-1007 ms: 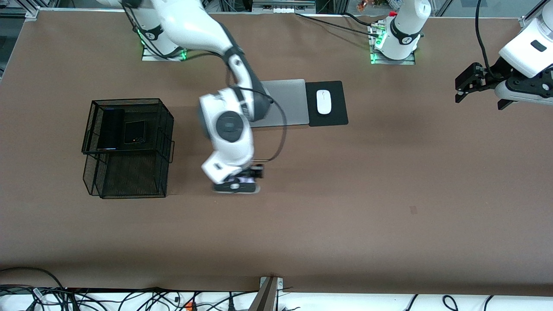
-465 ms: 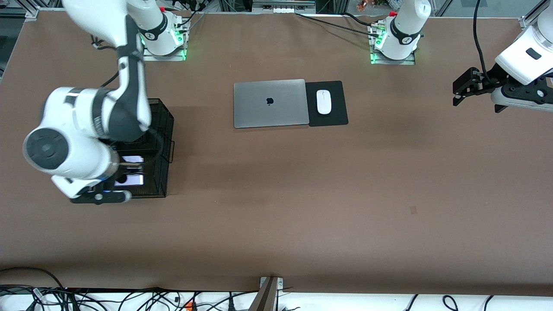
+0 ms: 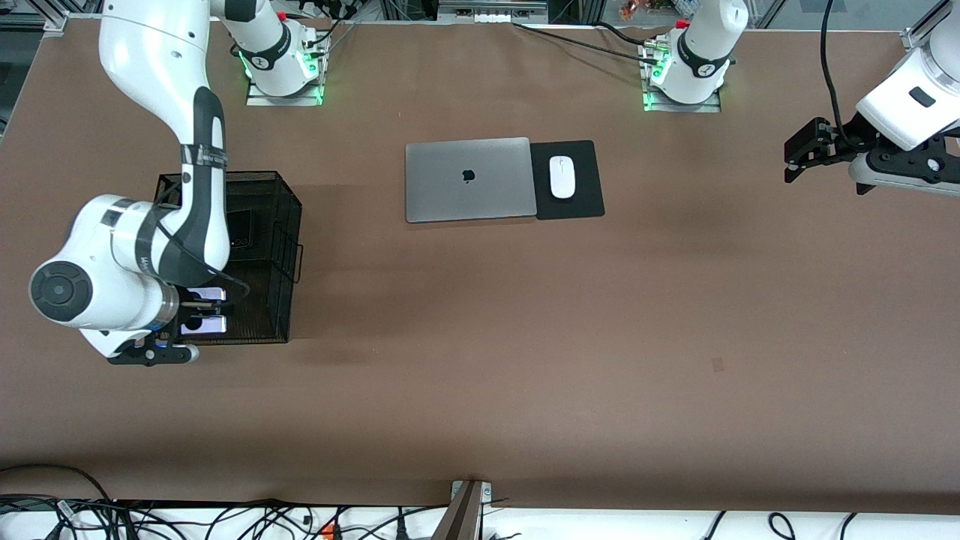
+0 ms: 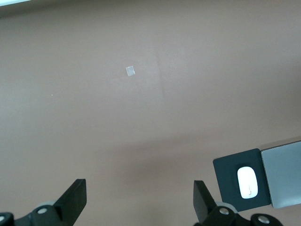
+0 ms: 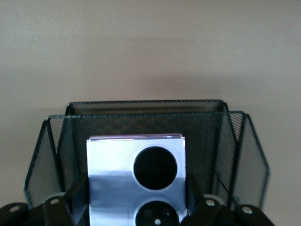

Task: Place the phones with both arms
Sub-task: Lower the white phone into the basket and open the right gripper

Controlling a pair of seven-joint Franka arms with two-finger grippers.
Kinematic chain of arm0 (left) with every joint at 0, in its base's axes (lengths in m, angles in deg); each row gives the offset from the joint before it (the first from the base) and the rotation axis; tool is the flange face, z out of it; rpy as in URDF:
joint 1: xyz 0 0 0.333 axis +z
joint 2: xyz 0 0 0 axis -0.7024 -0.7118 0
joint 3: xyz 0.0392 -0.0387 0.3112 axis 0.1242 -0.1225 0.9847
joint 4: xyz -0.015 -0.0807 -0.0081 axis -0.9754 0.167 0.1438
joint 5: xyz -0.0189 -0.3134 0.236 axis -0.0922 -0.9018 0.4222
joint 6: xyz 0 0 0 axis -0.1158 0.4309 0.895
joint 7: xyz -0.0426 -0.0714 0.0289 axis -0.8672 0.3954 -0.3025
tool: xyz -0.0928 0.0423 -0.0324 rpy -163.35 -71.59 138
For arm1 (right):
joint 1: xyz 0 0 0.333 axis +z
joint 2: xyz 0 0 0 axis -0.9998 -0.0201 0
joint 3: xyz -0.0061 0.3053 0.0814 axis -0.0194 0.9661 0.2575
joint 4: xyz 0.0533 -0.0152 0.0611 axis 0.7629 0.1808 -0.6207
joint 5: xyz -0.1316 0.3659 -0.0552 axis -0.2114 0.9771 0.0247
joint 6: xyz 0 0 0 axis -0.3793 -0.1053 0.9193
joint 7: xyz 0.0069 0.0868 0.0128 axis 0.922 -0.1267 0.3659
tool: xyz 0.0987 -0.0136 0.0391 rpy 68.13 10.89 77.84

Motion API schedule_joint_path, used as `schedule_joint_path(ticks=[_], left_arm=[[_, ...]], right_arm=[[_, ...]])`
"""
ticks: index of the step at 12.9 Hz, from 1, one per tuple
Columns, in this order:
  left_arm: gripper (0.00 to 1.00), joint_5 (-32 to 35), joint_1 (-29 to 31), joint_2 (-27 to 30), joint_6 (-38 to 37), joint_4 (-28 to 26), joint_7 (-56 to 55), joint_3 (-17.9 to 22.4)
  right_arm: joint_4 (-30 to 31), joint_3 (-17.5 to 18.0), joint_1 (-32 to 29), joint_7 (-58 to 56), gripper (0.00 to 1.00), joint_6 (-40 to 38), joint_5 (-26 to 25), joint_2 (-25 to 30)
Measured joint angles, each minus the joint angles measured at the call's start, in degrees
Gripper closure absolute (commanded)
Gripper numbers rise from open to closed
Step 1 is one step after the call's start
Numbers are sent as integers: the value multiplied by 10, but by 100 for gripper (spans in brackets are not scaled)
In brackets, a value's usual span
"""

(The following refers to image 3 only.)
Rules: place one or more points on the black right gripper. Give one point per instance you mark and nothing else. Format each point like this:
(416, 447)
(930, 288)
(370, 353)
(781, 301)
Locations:
(196, 307)

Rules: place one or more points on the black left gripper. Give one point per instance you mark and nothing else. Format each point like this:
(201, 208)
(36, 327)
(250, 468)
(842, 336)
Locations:
(846, 144)

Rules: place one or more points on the white lilac flip phone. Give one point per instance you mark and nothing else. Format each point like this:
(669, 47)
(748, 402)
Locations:
(214, 324)

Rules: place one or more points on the black flip phone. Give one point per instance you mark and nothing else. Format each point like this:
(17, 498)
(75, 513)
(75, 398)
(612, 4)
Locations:
(241, 232)

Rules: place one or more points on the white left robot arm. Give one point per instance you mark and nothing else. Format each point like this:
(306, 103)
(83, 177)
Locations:
(911, 90)

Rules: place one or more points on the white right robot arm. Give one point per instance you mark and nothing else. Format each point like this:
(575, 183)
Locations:
(150, 225)

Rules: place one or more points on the black mouse pad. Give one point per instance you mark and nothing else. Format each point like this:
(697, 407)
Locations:
(589, 187)

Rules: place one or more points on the white computer mouse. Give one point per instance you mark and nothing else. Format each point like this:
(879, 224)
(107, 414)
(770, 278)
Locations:
(562, 177)

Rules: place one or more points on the silver closed laptop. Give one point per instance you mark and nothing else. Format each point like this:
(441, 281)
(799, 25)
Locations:
(450, 187)

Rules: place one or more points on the white power strip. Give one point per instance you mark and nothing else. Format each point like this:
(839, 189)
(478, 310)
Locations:
(495, 16)

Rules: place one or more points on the grey metal box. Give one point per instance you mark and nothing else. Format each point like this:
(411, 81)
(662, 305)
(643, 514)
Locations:
(491, 5)

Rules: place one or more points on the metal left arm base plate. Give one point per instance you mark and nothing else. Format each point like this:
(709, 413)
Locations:
(660, 107)

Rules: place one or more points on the aluminium frame corner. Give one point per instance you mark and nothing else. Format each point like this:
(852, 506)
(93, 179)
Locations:
(916, 37)
(54, 24)

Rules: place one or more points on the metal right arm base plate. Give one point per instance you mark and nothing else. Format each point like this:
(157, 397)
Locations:
(259, 100)

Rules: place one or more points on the grey metal bracket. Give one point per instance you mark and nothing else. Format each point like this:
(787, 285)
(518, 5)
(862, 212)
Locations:
(465, 517)

